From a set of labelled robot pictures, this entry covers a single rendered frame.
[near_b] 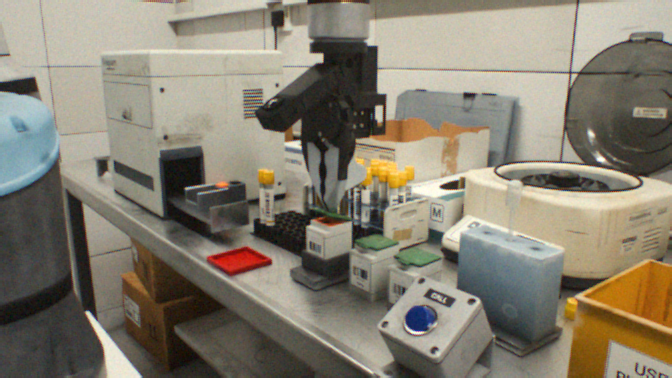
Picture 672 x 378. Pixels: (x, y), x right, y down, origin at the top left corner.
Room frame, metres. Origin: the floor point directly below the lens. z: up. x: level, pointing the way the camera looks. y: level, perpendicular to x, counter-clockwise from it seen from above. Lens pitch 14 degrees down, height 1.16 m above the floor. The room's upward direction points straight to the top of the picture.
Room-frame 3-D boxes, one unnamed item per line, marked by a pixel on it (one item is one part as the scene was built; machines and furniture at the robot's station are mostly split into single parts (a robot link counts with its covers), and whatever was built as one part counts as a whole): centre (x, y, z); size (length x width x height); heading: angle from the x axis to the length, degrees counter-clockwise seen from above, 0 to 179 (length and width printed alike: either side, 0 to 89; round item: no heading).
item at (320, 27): (0.65, -0.01, 1.20); 0.08 x 0.08 x 0.05
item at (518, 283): (0.50, -0.19, 0.92); 0.10 x 0.07 x 0.10; 35
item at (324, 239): (0.64, 0.00, 0.92); 0.05 x 0.04 x 0.06; 130
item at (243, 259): (0.68, 0.13, 0.88); 0.07 x 0.07 x 0.01; 40
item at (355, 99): (0.65, -0.01, 1.12); 0.09 x 0.08 x 0.12; 130
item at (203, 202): (0.86, 0.23, 0.92); 0.21 x 0.07 x 0.05; 40
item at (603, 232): (0.72, -0.32, 0.94); 0.30 x 0.24 x 0.12; 121
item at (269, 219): (0.78, 0.05, 0.93); 0.17 x 0.09 x 0.11; 41
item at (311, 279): (0.64, 0.00, 0.89); 0.09 x 0.05 x 0.04; 130
